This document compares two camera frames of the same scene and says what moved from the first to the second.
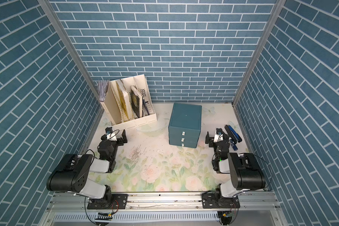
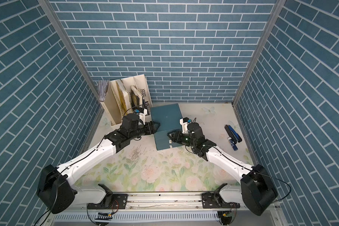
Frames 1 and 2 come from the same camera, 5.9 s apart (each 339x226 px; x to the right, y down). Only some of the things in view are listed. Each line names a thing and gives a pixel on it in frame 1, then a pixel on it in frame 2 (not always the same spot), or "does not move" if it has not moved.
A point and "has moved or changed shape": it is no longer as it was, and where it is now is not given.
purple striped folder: x=103 y=85 does not move
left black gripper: x=124 y=139 -> x=154 y=130
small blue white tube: x=233 y=145 does not move
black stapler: x=231 y=134 does not move
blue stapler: x=237 y=136 does not move
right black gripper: x=212 y=143 -> x=173 y=138
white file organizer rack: x=128 y=103 does not move
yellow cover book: x=125 y=100 does not move
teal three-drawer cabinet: x=184 y=126 has moved or changed shape
